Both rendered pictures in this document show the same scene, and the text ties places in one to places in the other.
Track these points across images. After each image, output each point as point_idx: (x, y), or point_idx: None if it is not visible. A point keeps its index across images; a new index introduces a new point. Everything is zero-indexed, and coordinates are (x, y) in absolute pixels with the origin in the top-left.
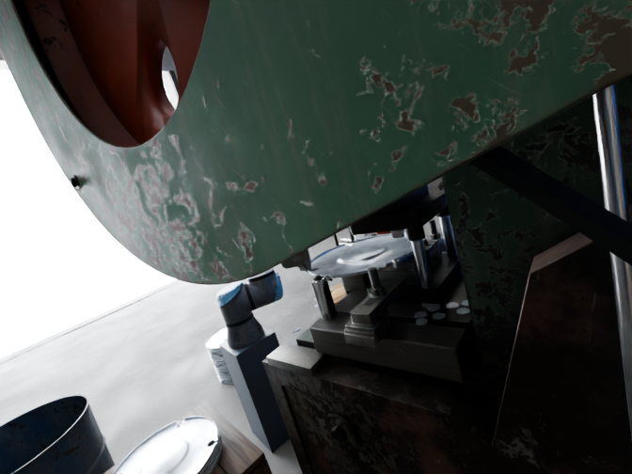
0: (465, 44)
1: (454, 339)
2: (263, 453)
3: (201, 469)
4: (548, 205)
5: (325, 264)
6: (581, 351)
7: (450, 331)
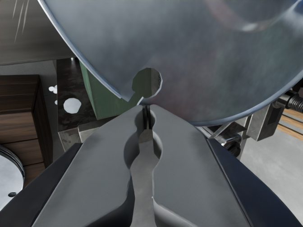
0: None
1: (296, 91)
2: (31, 111)
3: (14, 162)
4: None
5: (169, 38)
6: None
7: (296, 83)
